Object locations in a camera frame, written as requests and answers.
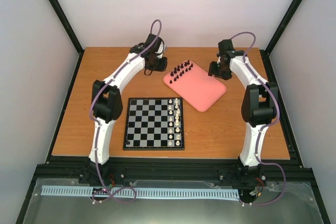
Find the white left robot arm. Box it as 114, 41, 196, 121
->
89, 33, 167, 184

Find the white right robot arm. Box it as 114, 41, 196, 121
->
208, 39, 279, 167

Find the pink plastic tray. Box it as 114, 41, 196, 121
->
163, 60, 226, 112

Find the black and white chessboard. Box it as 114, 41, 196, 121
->
123, 97, 185, 151

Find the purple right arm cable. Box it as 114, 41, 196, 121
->
229, 31, 287, 207

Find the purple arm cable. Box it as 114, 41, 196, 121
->
89, 19, 137, 205
229, 31, 287, 207

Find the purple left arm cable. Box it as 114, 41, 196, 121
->
89, 19, 137, 205

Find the black aluminium frame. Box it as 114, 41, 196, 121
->
16, 0, 330, 223

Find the light blue cable duct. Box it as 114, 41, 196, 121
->
40, 185, 239, 201

